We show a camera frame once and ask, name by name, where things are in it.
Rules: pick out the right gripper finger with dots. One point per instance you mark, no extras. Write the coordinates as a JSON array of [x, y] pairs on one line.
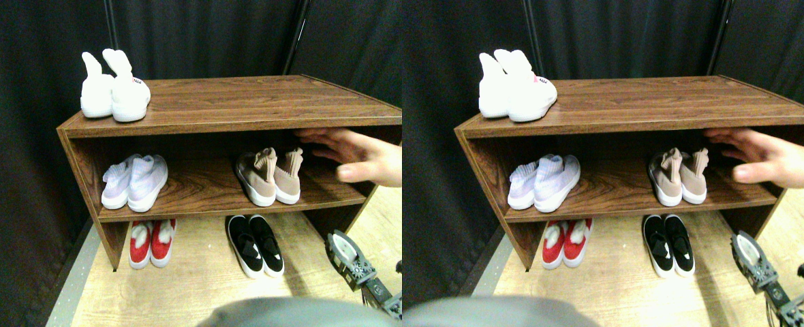
[[758, 269], [356, 269]]

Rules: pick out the black shoe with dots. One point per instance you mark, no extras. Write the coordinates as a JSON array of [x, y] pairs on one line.
[[244, 248], [680, 248], [657, 248], [269, 248]]

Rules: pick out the beige shoe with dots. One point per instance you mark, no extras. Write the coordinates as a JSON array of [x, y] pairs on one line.
[[695, 180], [255, 182], [288, 180], [666, 182]]

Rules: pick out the person's hand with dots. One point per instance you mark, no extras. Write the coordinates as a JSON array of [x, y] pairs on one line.
[[368, 157], [773, 158]]

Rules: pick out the lilac shoe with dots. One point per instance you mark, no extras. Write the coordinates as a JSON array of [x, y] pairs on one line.
[[521, 191], [555, 184], [146, 184], [114, 189]]

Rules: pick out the brown shoe rack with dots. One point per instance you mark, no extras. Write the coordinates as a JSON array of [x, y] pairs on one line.
[[647, 102], [238, 102]]

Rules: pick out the black curtain stand pole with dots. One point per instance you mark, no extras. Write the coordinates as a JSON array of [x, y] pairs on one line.
[[719, 34], [110, 24], [298, 34], [529, 24]]

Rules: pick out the white shoe with red mark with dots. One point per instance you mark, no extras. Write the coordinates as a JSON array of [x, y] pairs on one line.
[[129, 101], [531, 101]]

